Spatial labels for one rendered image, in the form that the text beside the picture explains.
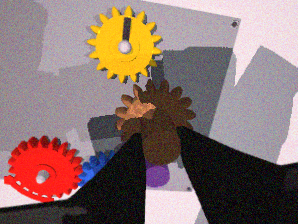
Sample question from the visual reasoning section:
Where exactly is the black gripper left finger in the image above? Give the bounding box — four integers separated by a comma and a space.
0, 132, 146, 224

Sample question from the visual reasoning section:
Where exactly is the red gear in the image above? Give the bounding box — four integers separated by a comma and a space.
8, 136, 84, 200

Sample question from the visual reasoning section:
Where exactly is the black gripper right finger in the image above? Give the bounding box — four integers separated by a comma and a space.
176, 126, 298, 224

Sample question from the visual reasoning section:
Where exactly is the brown gear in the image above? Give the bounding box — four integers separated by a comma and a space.
115, 79, 196, 165

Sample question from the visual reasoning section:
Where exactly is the red curved arrow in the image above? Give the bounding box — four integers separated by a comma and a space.
4, 175, 54, 202

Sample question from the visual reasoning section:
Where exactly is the purple gear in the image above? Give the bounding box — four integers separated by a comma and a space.
145, 159, 170, 188

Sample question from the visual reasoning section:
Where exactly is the blue gear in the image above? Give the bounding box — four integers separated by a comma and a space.
78, 150, 115, 187

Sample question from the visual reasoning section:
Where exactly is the yellow gear with black stripe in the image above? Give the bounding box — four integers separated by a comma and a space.
87, 6, 162, 83

